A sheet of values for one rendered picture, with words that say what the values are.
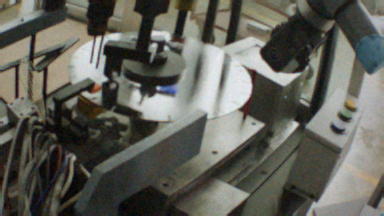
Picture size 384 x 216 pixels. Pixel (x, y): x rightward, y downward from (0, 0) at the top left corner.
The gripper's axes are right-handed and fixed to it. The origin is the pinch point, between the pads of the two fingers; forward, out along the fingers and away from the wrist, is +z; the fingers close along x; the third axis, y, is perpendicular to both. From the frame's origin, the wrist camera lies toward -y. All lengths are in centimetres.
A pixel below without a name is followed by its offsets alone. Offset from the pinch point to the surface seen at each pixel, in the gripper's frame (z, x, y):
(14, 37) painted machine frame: -8, 34, -40
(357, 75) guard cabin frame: 8.1, -14.0, 27.5
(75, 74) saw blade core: -2.6, 19.6, -31.6
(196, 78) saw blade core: -1.5, 6.5, -14.9
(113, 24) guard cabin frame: 54, 52, 4
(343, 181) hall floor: 128, -57, 79
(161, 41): -4.7, 14.2, -16.6
